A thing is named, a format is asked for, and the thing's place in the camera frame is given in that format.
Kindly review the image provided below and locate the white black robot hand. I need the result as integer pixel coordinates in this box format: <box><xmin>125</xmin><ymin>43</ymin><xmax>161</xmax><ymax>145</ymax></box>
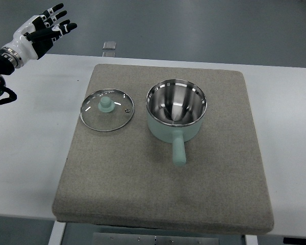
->
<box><xmin>0</xmin><ymin>3</ymin><xmax>77</xmax><ymax>68</ymax></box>

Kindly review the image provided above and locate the glass lid with green knob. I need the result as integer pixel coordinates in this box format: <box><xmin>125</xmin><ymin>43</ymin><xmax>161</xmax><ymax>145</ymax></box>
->
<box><xmin>80</xmin><ymin>89</ymin><xmax>135</xmax><ymax>132</ymax></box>

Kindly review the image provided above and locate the small floor plate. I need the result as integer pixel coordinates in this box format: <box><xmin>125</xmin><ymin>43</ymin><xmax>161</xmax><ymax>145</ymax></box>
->
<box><xmin>103</xmin><ymin>41</ymin><xmax>116</xmax><ymax>50</ymax></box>

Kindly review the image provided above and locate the mint green saucepan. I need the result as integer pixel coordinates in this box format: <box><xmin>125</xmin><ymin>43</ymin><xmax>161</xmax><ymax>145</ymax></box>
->
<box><xmin>145</xmin><ymin>79</ymin><xmax>208</xmax><ymax>166</ymax></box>

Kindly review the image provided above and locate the metal plate under table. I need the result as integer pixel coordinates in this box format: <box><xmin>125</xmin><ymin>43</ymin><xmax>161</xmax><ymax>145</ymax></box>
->
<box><xmin>92</xmin><ymin>232</ymin><xmax>219</xmax><ymax>245</ymax></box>

